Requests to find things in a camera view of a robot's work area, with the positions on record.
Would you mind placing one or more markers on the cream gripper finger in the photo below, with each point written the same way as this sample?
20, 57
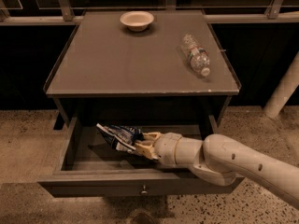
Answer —
147, 150
152, 136

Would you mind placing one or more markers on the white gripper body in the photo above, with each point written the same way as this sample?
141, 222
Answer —
165, 148

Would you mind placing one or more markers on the blue chip bag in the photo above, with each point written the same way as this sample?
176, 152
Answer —
120, 138

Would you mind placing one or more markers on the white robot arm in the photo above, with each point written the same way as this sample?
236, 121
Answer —
219, 159

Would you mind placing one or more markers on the metal drawer knob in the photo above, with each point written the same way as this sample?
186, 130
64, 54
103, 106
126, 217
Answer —
144, 191

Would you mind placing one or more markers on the open grey top drawer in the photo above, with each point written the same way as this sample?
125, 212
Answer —
89, 167

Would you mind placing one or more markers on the clear plastic water bottle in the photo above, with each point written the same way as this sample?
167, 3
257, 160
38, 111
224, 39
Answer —
196, 55

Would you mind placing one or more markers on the white paper bowl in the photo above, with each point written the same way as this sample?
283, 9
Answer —
137, 21

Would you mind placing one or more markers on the white cylindrical post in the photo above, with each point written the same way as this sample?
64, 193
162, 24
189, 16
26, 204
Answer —
284, 90

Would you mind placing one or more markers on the metal railing frame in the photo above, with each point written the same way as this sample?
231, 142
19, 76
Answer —
35, 12

